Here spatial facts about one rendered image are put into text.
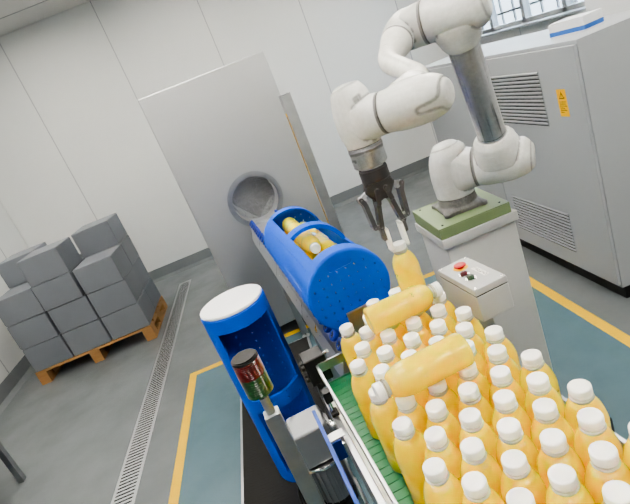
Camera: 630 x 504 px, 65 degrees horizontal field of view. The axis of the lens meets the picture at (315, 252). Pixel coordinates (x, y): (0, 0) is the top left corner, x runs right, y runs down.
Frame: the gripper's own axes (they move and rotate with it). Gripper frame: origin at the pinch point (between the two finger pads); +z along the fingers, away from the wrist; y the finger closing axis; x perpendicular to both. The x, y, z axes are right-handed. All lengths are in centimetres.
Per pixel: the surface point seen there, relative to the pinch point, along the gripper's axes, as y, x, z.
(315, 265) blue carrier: 19.8, -25.2, 7.1
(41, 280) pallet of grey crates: 214, -367, 32
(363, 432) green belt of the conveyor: 30, 16, 39
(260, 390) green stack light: 48, 23, 11
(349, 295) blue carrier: 13.5, -23.6, 20.8
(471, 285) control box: -12.6, 8.7, 18.7
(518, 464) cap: 15, 65, 18
